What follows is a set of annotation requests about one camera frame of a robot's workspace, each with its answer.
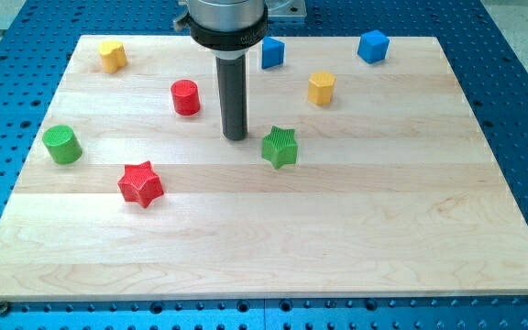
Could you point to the blue triangular block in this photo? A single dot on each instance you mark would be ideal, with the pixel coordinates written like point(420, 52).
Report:
point(272, 51)

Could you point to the green star block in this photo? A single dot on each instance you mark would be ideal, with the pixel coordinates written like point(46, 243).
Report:
point(280, 147)

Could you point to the green cylinder block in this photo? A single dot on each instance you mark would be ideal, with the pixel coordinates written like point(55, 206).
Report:
point(62, 144)

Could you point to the red cylinder block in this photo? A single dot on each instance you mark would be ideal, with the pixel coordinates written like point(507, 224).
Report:
point(185, 97)

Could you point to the blue cube block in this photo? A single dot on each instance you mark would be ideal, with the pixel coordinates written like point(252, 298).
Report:
point(373, 46)

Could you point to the red star block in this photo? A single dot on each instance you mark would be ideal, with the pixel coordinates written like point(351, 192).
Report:
point(140, 184)

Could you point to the left board clamp screw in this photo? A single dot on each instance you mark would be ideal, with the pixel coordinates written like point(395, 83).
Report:
point(5, 308)

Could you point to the yellow heart block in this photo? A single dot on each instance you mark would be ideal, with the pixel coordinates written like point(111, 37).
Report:
point(113, 55)

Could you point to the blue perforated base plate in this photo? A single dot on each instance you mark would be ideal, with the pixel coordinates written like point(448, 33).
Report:
point(37, 44)

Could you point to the wooden board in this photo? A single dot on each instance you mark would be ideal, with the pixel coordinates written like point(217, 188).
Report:
point(395, 190)

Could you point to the yellow hexagon block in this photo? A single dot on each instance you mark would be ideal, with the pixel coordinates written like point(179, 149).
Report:
point(321, 87)

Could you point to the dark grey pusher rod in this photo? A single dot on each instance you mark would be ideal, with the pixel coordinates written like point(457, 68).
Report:
point(231, 77)

